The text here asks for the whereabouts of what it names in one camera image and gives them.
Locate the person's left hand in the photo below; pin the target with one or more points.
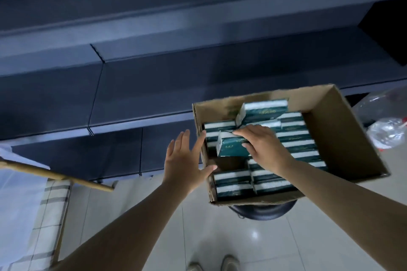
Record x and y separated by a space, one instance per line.
179 169

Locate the person's right hand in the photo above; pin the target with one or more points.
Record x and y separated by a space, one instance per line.
267 149

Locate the person's left little finger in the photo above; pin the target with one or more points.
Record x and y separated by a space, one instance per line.
169 149

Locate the person's left thumb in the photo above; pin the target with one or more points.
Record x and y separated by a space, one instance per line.
208 172

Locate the person's left middle finger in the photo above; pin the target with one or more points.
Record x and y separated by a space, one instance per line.
185 141

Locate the person's right thumb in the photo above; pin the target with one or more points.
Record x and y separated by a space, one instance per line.
247 147

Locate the green tissue paper packet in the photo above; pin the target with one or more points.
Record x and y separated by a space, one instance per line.
230 146

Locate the person's right forearm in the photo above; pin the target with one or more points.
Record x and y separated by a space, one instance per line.
346 213

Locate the person's left forearm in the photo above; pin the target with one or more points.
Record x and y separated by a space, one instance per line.
127 232

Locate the stack of green packets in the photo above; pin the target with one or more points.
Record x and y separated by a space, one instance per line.
295 140

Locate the black round stool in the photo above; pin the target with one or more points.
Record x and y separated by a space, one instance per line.
262 210

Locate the dark grey shelving unit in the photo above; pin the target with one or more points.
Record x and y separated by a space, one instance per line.
190 57

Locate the brown cardboard box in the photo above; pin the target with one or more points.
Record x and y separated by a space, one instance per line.
340 140

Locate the person's right shoe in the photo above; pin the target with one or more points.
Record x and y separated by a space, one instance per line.
230 263

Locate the person's shoe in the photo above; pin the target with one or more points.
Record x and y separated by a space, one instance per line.
230 263
195 267

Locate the person's left shoe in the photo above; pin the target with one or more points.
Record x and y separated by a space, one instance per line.
195 267

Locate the clear plastic bag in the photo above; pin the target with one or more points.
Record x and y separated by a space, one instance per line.
384 121

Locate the plaid seat cushion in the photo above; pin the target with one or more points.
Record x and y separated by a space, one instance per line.
51 226

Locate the white cloth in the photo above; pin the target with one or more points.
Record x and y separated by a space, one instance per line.
16 204

